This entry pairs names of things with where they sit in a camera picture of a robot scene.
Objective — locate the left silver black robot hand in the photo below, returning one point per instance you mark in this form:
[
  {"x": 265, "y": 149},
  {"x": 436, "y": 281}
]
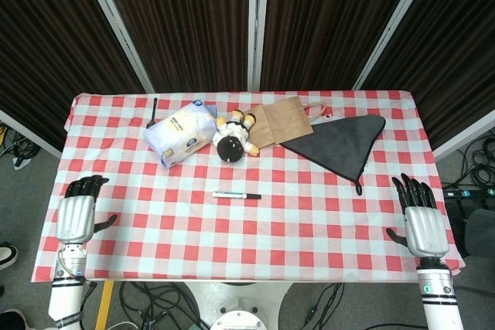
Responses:
[{"x": 75, "y": 218}]

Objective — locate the black haired plush doll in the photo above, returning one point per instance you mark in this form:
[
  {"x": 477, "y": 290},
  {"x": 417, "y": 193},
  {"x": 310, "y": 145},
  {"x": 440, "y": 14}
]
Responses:
[{"x": 231, "y": 146}]

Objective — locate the brown paper bag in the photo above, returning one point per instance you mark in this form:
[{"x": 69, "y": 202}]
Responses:
[{"x": 282, "y": 121}]

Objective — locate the black marker cap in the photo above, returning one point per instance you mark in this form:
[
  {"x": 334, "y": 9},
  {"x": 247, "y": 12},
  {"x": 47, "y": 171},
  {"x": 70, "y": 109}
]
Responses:
[{"x": 252, "y": 196}]

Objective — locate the white blue tissue pack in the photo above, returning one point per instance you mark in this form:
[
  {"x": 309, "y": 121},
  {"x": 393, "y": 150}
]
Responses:
[{"x": 179, "y": 131}]

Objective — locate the black power strip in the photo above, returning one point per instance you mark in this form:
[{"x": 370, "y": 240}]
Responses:
[{"x": 468, "y": 192}]

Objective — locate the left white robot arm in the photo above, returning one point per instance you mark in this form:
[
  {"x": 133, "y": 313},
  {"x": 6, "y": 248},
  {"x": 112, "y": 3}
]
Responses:
[{"x": 65, "y": 299}]

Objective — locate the dark grey chair seat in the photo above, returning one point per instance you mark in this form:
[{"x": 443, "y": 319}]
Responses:
[{"x": 483, "y": 233}]

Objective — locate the red white checkered tablecloth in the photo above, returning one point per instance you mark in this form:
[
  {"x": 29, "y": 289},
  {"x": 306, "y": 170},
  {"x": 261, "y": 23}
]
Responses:
[{"x": 247, "y": 237}]

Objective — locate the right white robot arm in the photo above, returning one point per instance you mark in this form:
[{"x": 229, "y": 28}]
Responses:
[{"x": 441, "y": 299}]

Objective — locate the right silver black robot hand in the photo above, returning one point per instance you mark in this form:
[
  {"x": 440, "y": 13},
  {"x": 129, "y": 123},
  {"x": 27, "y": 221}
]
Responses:
[{"x": 423, "y": 229}]

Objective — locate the white partition post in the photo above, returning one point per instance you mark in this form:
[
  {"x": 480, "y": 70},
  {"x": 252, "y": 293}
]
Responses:
[
  {"x": 394, "y": 28},
  {"x": 464, "y": 142},
  {"x": 31, "y": 133},
  {"x": 258, "y": 24},
  {"x": 116, "y": 28}
]

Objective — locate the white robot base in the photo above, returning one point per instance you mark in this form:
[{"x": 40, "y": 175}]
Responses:
[{"x": 237, "y": 307}]

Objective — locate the dark grey cloth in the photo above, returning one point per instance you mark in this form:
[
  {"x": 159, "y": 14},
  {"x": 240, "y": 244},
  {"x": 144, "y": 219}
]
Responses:
[{"x": 340, "y": 140}]

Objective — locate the white green marker pen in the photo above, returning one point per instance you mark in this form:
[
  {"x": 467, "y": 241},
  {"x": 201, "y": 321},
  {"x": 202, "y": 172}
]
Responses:
[{"x": 228, "y": 194}]

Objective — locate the black plastic spoon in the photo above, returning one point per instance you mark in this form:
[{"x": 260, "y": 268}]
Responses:
[{"x": 151, "y": 123}]

